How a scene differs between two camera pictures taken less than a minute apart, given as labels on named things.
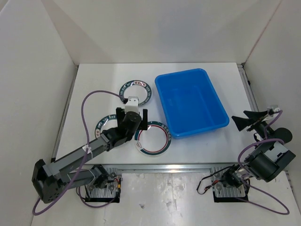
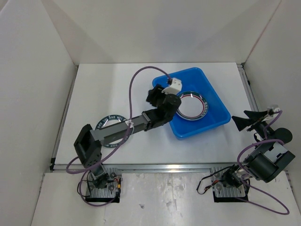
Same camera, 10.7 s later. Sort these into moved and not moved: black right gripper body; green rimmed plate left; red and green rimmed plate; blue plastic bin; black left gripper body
Moved: red and green rimmed plate; black left gripper body
Not moved: green rimmed plate left; black right gripper body; blue plastic bin
